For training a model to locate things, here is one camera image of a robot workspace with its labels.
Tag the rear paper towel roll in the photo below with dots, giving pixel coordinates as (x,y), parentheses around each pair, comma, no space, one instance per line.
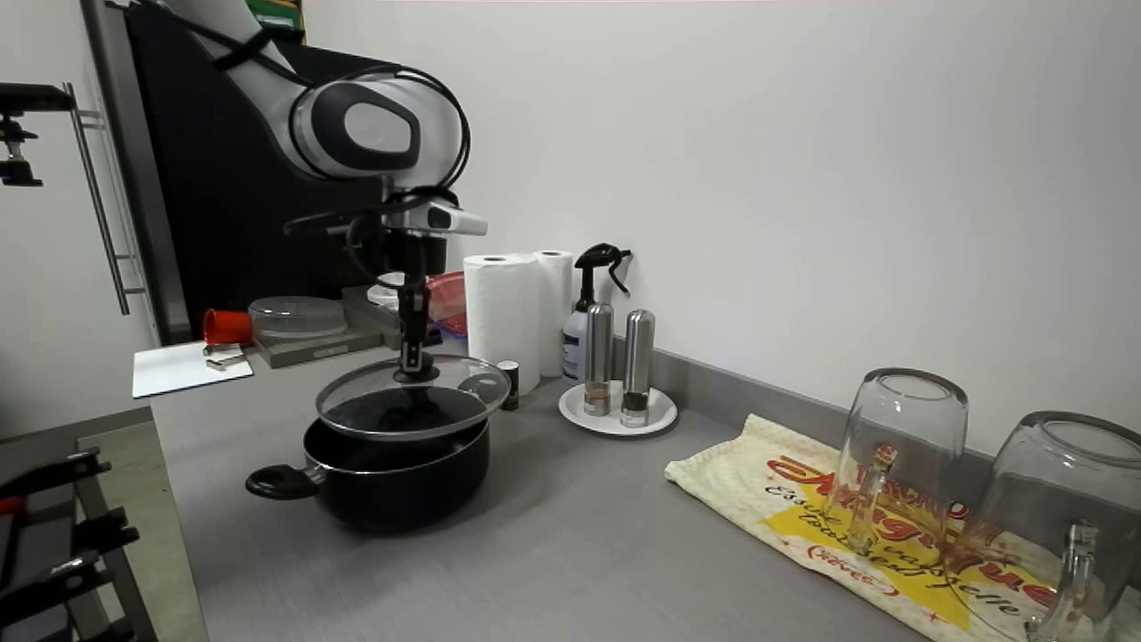
(553,305)

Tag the yellow printed dish towel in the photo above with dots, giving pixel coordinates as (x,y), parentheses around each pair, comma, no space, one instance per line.
(777,487)

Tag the glass pot lid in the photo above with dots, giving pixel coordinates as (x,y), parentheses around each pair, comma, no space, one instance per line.
(384,404)

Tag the black cooking pot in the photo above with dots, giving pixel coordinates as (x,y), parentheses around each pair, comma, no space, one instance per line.
(384,487)

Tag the small white saucer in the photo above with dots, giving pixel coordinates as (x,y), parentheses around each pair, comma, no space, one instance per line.
(617,424)

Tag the front paper towel roll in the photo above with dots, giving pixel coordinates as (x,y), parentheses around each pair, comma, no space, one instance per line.
(503,312)

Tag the paper towel roll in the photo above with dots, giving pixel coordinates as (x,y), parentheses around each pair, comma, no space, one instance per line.
(503,312)
(553,305)

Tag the steel pepper grinder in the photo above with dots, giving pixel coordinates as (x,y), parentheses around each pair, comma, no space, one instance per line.
(636,368)

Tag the right upturned drinking glass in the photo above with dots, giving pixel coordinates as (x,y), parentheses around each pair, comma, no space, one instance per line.
(1058,530)

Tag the steel salt grinder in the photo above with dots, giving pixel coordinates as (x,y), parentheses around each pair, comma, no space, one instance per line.
(598,358)

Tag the left upturned drinking glass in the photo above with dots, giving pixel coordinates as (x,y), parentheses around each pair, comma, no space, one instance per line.
(903,443)

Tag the black spray bottle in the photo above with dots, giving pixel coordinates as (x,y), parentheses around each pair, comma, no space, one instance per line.
(573,330)

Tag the black camera on mount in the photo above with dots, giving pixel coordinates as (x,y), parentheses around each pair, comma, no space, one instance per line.
(15,100)

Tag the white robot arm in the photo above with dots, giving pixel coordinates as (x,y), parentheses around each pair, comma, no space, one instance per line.
(388,122)

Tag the upturned drinking glass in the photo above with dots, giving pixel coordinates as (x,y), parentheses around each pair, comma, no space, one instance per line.
(903,443)
(1058,530)

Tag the small dark spice bottle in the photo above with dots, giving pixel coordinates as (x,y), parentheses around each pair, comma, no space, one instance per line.
(510,377)

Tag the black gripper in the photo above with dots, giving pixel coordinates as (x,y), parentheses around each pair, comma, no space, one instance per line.
(412,256)

